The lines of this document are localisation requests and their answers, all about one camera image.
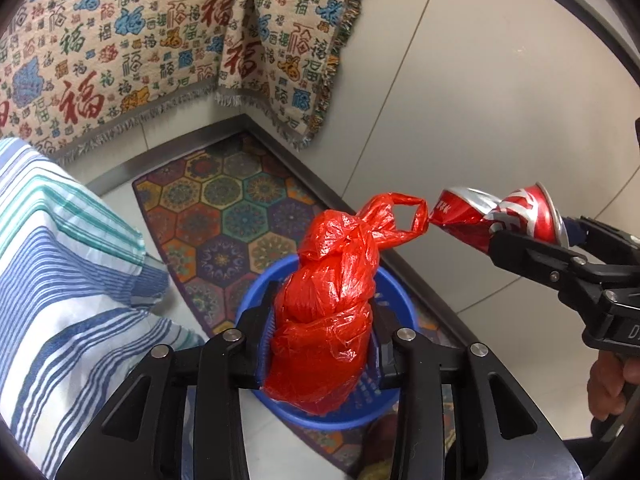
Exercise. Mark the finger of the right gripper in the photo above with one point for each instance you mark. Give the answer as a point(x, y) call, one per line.
point(601, 240)
point(530, 258)

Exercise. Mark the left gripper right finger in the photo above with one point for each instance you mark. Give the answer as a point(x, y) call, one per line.
point(382, 357)

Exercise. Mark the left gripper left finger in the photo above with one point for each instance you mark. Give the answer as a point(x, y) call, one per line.
point(257, 323)

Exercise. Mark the red plastic bag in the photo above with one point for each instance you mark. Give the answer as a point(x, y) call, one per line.
point(340, 254)

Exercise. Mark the crushed red cola can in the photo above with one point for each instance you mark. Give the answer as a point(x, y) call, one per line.
point(474, 216)

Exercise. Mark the blue plastic trash basket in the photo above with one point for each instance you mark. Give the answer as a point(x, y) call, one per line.
point(316, 375)

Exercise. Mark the white kitchen counter cabinet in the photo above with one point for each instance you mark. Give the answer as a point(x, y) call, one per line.
point(494, 95)

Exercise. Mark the person's right hand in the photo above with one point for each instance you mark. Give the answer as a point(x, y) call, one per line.
point(607, 378)

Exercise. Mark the striped blue green tablecloth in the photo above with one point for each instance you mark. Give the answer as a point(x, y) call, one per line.
point(78, 292)

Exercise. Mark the patterned Chinese character blanket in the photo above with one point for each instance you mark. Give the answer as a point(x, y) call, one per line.
point(71, 67)

